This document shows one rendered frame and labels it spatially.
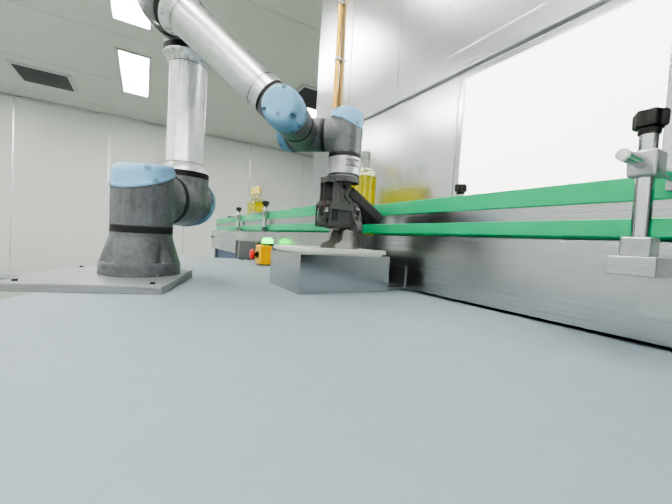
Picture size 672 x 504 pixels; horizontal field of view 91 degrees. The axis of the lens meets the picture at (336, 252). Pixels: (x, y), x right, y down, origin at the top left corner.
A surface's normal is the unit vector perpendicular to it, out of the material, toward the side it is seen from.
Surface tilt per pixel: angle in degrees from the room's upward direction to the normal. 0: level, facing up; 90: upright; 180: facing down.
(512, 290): 90
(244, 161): 90
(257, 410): 0
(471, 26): 90
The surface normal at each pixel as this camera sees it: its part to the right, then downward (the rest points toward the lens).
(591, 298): -0.86, -0.04
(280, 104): -0.14, 0.04
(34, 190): 0.51, 0.06
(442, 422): 0.06, -1.00
